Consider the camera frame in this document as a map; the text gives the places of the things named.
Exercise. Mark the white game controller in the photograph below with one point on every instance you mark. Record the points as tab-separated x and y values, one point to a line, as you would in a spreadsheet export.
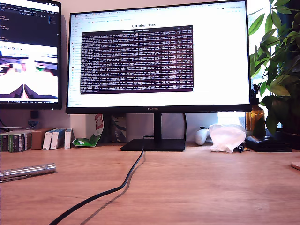
201	137

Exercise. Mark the black Huawei monitor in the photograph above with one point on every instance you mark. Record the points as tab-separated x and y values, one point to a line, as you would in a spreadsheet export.
222	58

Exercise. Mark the green leafy plant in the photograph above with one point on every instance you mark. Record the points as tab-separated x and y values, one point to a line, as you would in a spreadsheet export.
281	70

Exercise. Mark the dark plant pot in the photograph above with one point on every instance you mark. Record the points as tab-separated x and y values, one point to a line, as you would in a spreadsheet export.
290	138

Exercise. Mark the white plastic bag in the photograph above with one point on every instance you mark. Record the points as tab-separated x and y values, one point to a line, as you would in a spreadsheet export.
225	139

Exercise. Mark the black TUF gaming monitor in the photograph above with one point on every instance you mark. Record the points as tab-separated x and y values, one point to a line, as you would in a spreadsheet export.
28	28

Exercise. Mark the green and white box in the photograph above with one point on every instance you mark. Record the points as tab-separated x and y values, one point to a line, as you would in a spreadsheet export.
17	143
4	143

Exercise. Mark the amber pump bottle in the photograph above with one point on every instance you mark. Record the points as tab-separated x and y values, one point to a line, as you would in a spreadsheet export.
254	117

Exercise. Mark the black wallet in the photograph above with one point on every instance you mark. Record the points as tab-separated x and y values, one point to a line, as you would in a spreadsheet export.
269	144

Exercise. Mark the grey patterned card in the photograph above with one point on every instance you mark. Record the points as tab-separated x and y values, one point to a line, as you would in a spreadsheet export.
119	129

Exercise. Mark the round wooden coaster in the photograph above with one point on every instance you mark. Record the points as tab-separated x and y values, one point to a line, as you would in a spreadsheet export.
296	166

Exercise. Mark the green Jenkki gum bag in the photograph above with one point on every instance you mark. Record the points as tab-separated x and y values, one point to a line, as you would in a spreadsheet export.
89	141

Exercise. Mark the small metal clip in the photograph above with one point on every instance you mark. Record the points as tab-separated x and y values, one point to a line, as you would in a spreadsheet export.
241	149

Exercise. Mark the blue and white box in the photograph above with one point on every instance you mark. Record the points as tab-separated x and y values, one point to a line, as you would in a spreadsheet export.
55	140
67	139
47	141

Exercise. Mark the brown cardboard box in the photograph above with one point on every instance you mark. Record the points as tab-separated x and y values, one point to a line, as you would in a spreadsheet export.
37	140

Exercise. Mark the metallic laser pointer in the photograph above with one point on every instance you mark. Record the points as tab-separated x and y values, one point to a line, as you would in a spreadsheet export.
35	169

